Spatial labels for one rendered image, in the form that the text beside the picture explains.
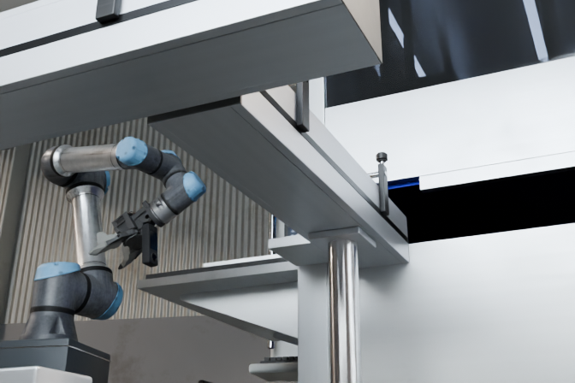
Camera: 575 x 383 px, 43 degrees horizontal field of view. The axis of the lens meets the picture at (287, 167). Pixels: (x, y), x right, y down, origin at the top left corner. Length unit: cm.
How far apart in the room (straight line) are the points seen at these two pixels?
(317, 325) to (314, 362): 7
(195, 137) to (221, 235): 471
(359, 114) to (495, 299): 48
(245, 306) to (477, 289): 53
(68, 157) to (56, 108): 135
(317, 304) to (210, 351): 396
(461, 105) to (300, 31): 84
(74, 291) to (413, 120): 106
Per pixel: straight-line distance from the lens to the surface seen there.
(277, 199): 108
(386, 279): 142
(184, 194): 202
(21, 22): 87
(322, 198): 108
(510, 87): 150
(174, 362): 547
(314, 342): 144
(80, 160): 217
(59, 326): 205
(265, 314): 161
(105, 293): 217
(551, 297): 135
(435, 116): 151
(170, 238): 573
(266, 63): 74
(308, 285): 147
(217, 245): 558
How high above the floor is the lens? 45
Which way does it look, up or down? 24 degrees up
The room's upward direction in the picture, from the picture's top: straight up
